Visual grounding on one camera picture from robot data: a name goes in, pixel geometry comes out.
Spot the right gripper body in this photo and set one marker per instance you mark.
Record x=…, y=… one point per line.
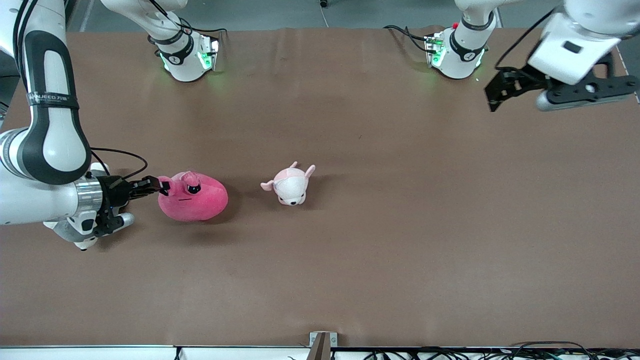
x=114, y=192

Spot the hot pink round plush toy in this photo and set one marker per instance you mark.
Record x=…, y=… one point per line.
x=200, y=205

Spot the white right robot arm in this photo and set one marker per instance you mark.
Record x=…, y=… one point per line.
x=50, y=125

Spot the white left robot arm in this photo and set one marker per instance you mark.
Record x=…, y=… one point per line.
x=465, y=50

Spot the grey white husky plush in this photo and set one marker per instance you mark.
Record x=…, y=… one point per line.
x=60, y=231

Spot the pale pink plush puppy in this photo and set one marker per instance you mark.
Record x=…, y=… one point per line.
x=291, y=187

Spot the brown table cover sheet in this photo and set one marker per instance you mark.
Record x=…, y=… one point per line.
x=400, y=250

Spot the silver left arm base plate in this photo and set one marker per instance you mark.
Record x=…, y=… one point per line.
x=434, y=50

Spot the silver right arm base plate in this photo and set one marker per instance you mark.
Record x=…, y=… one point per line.
x=212, y=52

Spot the white table edge rail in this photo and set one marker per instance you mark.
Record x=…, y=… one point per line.
x=100, y=353

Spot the metal table edge bracket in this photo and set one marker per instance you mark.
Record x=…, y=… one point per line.
x=322, y=345

